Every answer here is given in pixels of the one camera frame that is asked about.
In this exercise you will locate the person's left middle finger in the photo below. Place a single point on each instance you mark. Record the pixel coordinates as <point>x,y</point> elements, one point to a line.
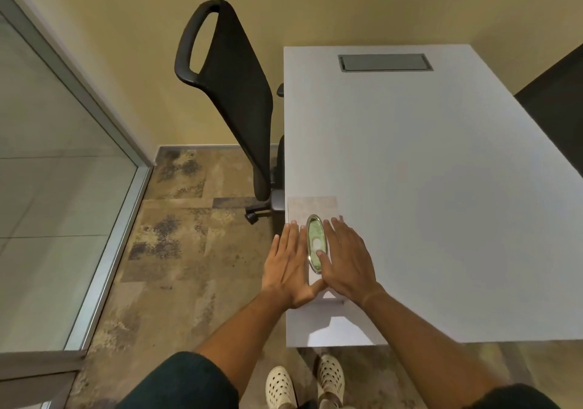
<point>294,243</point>

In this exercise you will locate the black mesh office chair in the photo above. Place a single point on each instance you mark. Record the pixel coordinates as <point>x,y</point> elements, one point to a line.
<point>237,80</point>

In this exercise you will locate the white perforated clog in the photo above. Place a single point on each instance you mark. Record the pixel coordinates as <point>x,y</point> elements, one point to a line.
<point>330,377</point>
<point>280,388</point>

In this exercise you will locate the person's left hand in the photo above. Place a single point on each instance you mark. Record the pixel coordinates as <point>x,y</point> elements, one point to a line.
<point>287,272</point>

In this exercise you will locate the person's right forearm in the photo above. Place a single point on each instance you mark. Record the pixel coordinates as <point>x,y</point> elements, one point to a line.
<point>423,345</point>

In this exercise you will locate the black chair backrest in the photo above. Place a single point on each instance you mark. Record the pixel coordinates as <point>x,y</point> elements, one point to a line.
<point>555,112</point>

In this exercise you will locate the person's right thumb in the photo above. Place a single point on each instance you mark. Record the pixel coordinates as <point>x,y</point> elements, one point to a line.
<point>322,264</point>

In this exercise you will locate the person's left thumb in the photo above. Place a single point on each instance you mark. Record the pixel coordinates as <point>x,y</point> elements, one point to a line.
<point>315,291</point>

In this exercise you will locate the person's right hand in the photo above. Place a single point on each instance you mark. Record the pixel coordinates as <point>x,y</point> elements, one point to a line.
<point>348,267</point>

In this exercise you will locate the person's left forearm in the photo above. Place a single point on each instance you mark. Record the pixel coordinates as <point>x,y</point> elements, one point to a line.
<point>241,331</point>

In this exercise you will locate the oval green metal-rimmed tray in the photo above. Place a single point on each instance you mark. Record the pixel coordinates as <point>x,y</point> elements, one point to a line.
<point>315,240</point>

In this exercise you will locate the glass partition with aluminium frame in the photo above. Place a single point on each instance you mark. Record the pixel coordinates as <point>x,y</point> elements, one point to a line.
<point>54,172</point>

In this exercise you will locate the dark green shirt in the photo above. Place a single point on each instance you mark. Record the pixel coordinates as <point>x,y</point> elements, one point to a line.
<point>182,383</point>

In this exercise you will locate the person's left little finger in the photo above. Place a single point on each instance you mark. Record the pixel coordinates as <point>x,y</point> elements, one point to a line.
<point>273,251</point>

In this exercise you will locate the beige speckled placemat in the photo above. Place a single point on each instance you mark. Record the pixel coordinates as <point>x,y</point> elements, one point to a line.
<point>314,206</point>

